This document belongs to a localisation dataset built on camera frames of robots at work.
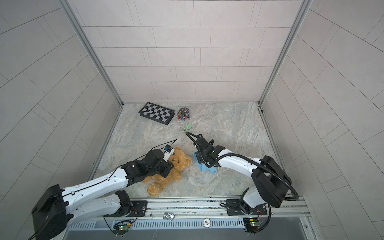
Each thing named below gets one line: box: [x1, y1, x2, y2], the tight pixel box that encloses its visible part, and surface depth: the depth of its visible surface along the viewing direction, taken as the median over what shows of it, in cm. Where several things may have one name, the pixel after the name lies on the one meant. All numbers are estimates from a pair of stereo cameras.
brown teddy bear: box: [142, 146, 193, 196], surface depth 76 cm
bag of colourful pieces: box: [177, 107, 190, 121], surface depth 109 cm
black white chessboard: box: [138, 101, 176, 126], surface depth 108 cm
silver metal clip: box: [163, 211, 176, 222], surface depth 69 cm
